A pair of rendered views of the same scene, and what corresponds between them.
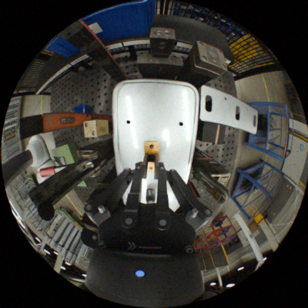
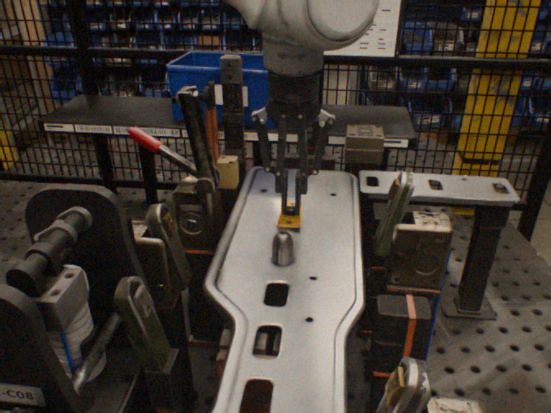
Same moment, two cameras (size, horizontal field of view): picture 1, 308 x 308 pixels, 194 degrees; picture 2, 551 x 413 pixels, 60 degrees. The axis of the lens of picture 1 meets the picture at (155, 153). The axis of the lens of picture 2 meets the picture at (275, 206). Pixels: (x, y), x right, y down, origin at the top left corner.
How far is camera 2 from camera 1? 82 cm
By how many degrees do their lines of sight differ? 80
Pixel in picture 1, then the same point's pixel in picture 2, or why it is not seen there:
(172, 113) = (321, 188)
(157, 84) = not seen: hidden behind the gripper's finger
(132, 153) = (262, 212)
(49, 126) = (213, 115)
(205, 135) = (379, 213)
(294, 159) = not seen: outside the picture
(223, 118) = not seen: hidden behind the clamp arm
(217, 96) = (385, 175)
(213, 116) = (382, 189)
